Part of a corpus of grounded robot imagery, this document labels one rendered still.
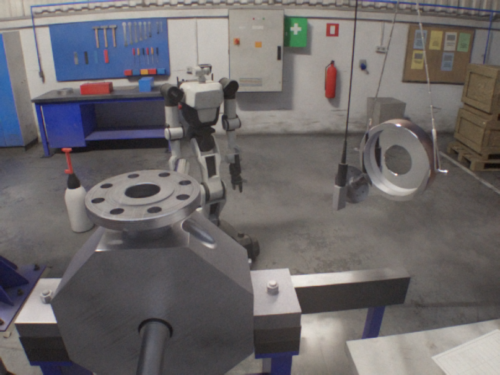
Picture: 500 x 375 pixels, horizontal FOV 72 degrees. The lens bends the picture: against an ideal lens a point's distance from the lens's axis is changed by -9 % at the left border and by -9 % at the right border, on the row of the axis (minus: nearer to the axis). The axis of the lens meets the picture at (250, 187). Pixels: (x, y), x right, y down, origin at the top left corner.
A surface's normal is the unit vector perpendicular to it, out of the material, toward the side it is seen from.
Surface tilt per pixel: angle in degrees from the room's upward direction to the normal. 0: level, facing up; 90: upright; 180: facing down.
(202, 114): 90
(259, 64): 90
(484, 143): 90
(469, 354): 0
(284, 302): 0
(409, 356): 0
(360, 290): 90
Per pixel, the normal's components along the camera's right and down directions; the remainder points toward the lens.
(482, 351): 0.00, -0.91
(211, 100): 0.51, 0.36
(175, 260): 0.10, 0.41
